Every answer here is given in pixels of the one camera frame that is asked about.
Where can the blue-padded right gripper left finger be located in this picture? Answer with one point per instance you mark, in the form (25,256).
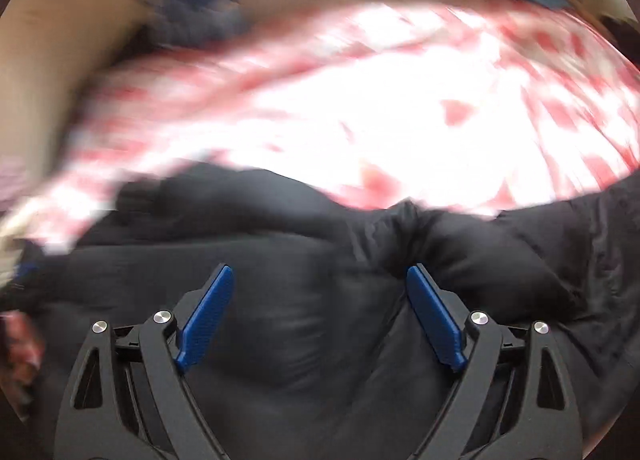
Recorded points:
(127,396)

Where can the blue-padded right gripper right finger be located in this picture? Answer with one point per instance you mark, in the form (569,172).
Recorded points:
(512,397)

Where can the black puffer down jacket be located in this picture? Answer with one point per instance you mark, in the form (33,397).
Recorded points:
(320,355)

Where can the red white checkered plastic sheet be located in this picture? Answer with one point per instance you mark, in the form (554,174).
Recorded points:
(471,111)

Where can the blue patterned curtain left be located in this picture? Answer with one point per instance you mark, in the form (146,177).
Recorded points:
(195,23)

